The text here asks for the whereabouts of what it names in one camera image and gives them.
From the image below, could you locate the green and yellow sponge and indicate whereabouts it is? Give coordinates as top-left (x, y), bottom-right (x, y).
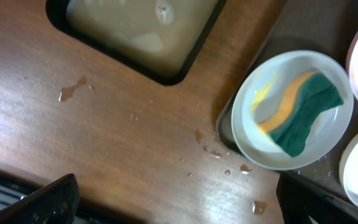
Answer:
top-left (258, 71), bottom-right (344, 157)

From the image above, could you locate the light grey plate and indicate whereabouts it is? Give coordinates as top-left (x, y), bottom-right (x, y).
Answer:
top-left (231, 50), bottom-right (354, 170)

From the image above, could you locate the large dark serving tray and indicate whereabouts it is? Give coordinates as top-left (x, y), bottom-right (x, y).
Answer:
top-left (215, 0), bottom-right (358, 215)

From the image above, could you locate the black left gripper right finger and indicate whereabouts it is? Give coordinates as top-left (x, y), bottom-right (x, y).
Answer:
top-left (276, 172), bottom-right (358, 224)

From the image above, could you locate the black water basin tray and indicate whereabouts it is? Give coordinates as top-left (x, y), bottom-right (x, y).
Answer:
top-left (45, 0), bottom-right (225, 86)

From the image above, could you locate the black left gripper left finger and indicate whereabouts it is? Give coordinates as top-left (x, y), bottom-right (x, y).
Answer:
top-left (0, 174), bottom-right (80, 224)

